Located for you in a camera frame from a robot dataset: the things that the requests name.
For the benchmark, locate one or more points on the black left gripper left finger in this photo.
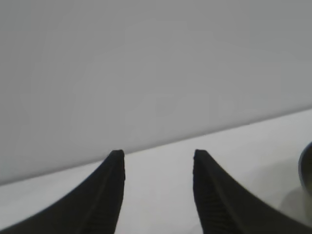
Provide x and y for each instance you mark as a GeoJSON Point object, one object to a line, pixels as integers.
{"type": "Point", "coordinates": [92, 207]}

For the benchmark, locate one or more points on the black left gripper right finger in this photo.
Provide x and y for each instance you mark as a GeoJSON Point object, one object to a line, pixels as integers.
{"type": "Point", "coordinates": [224, 207]}

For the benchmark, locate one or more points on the stainless steel mixing bowl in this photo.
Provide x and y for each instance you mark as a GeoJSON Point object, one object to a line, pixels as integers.
{"type": "Point", "coordinates": [306, 168]}

